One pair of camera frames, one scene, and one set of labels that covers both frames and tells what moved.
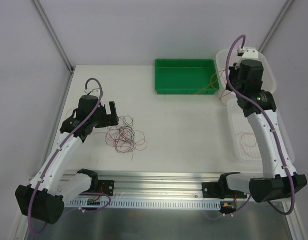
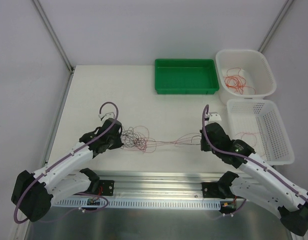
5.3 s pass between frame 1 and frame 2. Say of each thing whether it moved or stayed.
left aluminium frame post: stayed
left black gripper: moved
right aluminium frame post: stayed
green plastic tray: stayed
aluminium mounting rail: stayed
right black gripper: moved
